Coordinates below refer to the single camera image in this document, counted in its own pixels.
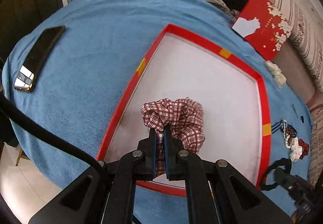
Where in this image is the cream white scrunchie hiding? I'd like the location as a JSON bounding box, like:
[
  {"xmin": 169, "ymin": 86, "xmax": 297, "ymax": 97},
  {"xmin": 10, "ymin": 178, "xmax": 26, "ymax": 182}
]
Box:
[{"xmin": 265, "ymin": 61, "xmax": 287, "ymax": 89}]

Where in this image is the black cable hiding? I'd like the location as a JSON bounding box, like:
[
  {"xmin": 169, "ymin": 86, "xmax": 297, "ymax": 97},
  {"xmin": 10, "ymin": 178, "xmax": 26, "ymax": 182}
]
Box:
[{"xmin": 0, "ymin": 92, "xmax": 107, "ymax": 177}]

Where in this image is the red box lid with cat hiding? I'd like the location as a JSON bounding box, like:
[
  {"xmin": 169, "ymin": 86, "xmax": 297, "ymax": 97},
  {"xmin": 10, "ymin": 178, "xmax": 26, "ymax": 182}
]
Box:
[{"xmin": 232, "ymin": 0, "xmax": 292, "ymax": 61}]

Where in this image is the black smartphone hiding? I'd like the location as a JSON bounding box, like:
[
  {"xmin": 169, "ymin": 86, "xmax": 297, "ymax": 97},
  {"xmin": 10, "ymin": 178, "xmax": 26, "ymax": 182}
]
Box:
[{"xmin": 13, "ymin": 25, "xmax": 66, "ymax": 92}]

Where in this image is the dark red dotted scrunchie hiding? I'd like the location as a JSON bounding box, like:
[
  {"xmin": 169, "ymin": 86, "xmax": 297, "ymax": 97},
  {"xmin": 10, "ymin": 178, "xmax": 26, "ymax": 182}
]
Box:
[{"xmin": 298, "ymin": 139, "xmax": 310, "ymax": 159}]

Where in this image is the red plaid scrunchie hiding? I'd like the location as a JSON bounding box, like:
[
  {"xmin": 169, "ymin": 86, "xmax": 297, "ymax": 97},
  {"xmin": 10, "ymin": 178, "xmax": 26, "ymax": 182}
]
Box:
[{"xmin": 141, "ymin": 97, "xmax": 205, "ymax": 176}]

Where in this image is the black hair tie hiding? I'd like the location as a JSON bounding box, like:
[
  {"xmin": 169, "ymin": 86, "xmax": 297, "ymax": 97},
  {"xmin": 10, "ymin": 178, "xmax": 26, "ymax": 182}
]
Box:
[{"xmin": 259, "ymin": 157, "xmax": 294, "ymax": 191}]

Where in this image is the black hair clip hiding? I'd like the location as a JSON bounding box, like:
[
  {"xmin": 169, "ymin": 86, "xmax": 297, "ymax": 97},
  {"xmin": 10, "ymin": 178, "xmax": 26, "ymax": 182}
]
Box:
[{"xmin": 291, "ymin": 104, "xmax": 299, "ymax": 118}]

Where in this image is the blue towel cloth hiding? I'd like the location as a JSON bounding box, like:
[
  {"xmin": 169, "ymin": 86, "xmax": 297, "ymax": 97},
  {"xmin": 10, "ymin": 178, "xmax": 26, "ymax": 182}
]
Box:
[{"xmin": 2, "ymin": 0, "xmax": 314, "ymax": 224}]

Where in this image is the red shallow box tray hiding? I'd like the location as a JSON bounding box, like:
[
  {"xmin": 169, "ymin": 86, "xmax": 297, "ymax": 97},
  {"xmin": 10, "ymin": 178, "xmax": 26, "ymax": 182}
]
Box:
[{"xmin": 97, "ymin": 24, "xmax": 272, "ymax": 186}]

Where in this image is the striped pillow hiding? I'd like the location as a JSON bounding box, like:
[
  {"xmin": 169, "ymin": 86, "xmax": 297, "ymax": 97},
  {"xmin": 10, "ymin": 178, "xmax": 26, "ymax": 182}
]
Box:
[{"xmin": 269, "ymin": 0, "xmax": 322, "ymax": 92}]

